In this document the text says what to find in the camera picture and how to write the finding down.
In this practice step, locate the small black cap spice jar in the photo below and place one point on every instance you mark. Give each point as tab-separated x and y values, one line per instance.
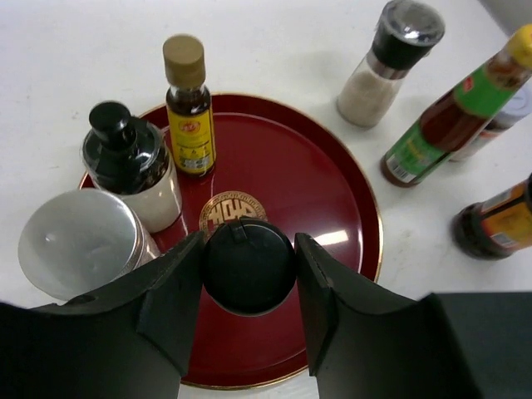
248	267

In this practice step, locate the round red lacquer tray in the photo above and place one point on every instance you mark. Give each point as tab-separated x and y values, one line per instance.
276	164

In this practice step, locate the grinder jar grey lid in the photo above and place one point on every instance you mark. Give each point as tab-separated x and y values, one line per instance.
406	32

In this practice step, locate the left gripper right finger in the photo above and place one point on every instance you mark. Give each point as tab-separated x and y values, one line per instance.
364	341

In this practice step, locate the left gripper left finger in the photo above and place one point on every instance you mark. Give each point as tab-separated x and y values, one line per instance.
131	338

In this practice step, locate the small yellow label bottle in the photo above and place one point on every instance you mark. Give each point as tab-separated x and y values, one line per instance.
189	105

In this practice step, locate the jar silver lid red label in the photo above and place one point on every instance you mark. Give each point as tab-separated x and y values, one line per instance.
514	111

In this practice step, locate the white jar silver lid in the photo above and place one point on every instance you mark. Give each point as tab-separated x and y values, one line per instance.
81	240

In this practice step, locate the jar with red lid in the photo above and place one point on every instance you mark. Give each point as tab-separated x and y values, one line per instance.
498	227

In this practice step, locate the white jar black pump lid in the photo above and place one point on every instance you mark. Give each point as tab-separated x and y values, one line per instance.
128	157

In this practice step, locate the sauce bottle yellow cap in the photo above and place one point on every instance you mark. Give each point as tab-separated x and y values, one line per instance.
460	115

